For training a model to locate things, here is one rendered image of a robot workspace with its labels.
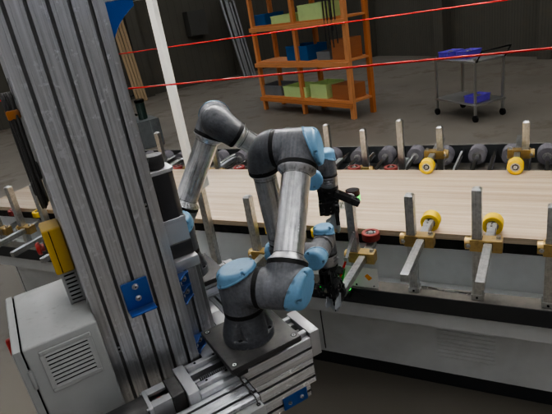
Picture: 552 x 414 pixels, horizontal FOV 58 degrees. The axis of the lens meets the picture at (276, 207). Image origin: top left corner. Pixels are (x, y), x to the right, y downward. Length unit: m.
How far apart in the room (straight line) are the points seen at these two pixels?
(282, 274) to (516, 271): 1.28
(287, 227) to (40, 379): 0.74
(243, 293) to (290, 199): 0.29
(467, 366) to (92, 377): 1.81
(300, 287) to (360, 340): 1.49
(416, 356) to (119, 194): 1.84
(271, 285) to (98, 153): 0.55
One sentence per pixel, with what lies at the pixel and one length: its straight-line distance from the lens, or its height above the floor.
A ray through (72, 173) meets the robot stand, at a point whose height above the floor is 1.61.
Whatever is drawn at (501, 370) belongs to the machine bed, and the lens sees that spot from 2.68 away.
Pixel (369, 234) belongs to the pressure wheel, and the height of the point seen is 0.91.
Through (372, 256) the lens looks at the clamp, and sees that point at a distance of 2.18.
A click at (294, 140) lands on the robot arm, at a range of 1.45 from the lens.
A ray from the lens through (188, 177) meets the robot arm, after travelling 1.89.
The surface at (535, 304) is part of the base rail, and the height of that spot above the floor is 0.70.
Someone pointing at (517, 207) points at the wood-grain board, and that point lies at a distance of 2.50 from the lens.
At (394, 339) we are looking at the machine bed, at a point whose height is 0.25.
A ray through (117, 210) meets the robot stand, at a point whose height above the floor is 1.48.
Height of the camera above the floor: 1.92
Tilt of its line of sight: 22 degrees down
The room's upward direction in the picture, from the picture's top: 10 degrees counter-clockwise
